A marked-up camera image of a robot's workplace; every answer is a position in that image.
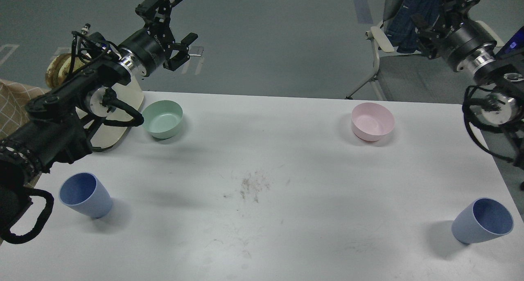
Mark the green bowl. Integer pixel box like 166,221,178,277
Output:
142,100,184,139

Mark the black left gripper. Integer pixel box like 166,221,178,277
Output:
120,0,199,76

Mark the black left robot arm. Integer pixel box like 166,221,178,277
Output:
1,0,198,244

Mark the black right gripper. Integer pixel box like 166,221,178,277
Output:
411,0,497,72

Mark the cream toaster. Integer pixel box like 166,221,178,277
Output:
76,76,144,152

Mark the brown checkered cloth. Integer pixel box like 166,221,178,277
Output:
0,79,49,139

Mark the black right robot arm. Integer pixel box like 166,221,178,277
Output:
411,0,524,169

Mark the rear bread slice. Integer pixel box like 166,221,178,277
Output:
45,53,84,89

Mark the blue denim jacket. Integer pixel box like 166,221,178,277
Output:
382,0,440,54

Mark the pink bowl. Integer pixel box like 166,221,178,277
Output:
351,102,395,142

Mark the blue cup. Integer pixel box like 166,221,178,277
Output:
451,198,514,244
59,173,113,219

